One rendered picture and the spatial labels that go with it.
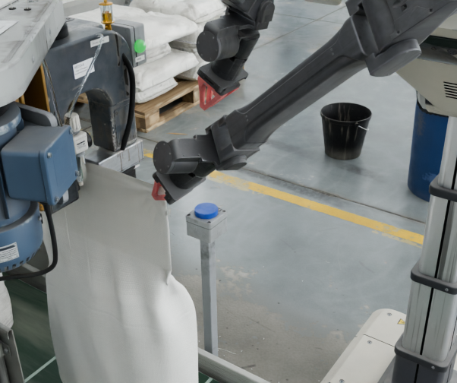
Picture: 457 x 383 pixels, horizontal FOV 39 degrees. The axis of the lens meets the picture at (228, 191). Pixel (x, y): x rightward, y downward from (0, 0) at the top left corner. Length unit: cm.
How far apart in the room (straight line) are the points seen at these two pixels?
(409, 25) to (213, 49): 47
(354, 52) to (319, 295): 195
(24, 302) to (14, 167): 125
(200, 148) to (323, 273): 181
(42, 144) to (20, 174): 5
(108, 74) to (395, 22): 73
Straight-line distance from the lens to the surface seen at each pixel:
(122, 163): 149
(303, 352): 248
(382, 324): 224
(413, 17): 82
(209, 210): 164
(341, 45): 89
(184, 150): 109
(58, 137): 99
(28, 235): 107
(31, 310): 216
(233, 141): 107
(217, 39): 119
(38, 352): 201
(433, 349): 186
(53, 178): 98
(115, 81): 142
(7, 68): 96
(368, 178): 365
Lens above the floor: 170
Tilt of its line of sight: 29 degrees down
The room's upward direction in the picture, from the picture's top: 1 degrees counter-clockwise
